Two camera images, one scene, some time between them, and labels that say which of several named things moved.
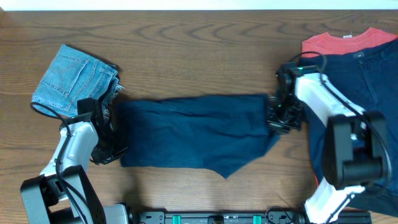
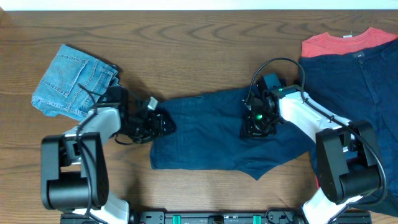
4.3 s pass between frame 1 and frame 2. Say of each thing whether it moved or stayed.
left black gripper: moved
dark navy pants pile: stayed
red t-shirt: stayed
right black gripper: moved
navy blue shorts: moved
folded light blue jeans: stayed
